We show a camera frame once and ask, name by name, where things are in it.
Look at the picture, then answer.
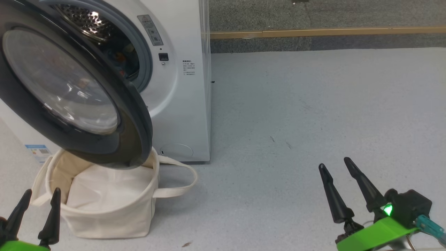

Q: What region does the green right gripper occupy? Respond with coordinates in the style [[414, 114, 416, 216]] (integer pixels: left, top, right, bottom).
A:
[[318, 157, 419, 251]]

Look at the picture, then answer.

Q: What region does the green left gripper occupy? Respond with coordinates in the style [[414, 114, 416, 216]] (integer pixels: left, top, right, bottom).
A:
[[0, 188, 62, 251]]

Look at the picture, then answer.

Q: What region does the black round glass washer door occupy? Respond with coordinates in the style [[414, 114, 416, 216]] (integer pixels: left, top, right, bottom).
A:
[[0, 0, 153, 170]]

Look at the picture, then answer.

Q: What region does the blue cartoon print garment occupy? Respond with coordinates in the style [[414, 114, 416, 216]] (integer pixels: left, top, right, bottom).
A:
[[104, 41, 140, 81]]

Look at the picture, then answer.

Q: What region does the cream canvas laundry basket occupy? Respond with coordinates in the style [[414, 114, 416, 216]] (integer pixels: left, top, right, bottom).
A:
[[31, 146, 198, 239]]

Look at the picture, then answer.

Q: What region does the white front-load washing machine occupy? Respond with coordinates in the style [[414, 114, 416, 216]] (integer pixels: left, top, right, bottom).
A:
[[0, 0, 212, 165]]

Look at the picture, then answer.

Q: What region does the blue energy label sticker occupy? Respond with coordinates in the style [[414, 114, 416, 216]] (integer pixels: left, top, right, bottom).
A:
[[25, 144, 53, 164]]

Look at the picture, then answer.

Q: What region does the wooden baseboard strip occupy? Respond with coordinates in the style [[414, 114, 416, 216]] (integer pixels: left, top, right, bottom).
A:
[[210, 27, 446, 39]]

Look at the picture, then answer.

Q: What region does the grey warning sticker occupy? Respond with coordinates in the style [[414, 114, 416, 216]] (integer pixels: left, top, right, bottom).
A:
[[137, 15, 164, 46]]

